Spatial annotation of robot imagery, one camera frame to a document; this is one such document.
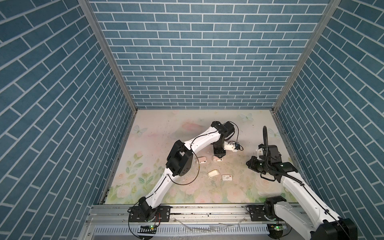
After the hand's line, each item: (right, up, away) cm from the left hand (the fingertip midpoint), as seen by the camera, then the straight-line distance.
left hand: (219, 153), depth 91 cm
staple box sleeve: (+3, -13, -6) cm, 15 cm away
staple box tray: (-5, -11, -4) cm, 13 cm away
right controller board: (+25, -33, -19) cm, 46 cm away
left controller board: (-39, -35, -19) cm, 55 cm away
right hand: (+13, -3, -8) cm, 16 cm away
